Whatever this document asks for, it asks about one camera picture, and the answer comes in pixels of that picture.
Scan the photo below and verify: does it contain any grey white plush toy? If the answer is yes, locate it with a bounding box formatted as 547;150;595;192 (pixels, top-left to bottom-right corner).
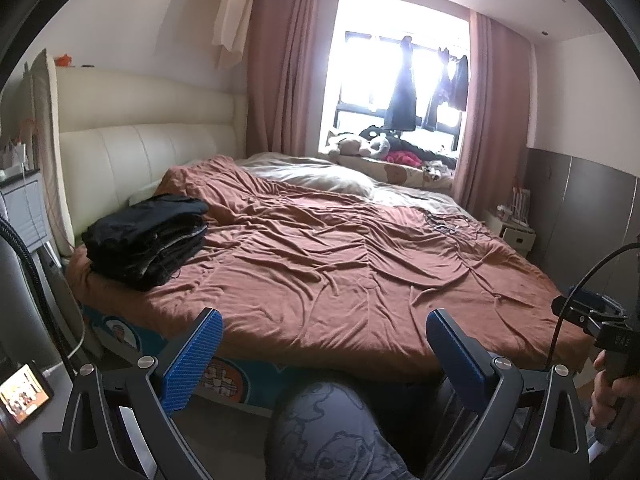
327;132;391;159

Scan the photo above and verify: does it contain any black charging cable bundle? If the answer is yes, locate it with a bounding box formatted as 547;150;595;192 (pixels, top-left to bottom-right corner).
425;212;481;236

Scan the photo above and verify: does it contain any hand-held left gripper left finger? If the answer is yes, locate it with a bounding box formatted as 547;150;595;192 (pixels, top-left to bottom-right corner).
59;307;224;480

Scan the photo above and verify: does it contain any pink curtain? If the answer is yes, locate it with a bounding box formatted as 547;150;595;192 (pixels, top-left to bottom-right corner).
247;0;346;158
452;10;531;221

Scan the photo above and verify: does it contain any hanging dark garment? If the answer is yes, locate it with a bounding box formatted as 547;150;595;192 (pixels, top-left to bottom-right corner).
422;47;471;131
382;35;418;131

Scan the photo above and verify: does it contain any cream padded headboard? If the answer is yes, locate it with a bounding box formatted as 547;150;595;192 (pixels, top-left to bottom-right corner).
22;49;249;256

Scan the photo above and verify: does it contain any phone with lit screen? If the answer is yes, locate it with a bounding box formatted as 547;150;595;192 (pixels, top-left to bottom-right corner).
0;364;55;423

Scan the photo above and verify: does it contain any person's right hand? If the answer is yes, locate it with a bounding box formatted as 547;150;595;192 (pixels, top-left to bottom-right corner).
590;350;640;429

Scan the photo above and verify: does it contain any printed beige window cushion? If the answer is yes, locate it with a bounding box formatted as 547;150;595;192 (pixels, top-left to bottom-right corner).
335;152;456;188

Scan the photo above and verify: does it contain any bright window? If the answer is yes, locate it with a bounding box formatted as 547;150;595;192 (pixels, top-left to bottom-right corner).
320;0;473;153

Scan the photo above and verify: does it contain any black plush toy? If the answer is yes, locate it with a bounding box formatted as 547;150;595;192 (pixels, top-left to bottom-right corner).
360;125;401;143

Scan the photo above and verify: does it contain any beige pillow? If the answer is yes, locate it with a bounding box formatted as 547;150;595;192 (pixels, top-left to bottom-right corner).
235;152;461;211

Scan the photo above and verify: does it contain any person's leg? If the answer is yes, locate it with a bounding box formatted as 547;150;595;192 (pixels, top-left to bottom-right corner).
264;380;416;480

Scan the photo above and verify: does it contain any white charging cable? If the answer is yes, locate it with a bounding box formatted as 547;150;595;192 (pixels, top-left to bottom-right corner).
44;305;86;378

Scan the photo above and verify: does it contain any brown blanket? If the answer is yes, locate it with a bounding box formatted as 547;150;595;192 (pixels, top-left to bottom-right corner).
67;155;596;381

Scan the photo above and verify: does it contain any stack of folded black clothes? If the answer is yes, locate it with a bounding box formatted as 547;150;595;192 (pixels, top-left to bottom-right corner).
81;220;208;292

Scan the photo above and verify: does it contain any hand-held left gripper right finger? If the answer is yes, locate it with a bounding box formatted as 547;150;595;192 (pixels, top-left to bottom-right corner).
425;308;591;480

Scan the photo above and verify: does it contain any white bedside cabinet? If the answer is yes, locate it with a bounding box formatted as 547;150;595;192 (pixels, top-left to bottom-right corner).
487;185;536;256

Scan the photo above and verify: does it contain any grey nightstand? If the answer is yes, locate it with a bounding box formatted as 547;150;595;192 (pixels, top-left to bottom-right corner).
0;167;58;271

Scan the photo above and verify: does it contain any black cloth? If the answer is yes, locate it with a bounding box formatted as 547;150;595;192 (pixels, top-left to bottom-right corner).
400;140;458;168

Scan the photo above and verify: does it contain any blue cartoon printed bed sheet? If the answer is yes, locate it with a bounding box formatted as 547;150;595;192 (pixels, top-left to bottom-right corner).
80;305;311;416

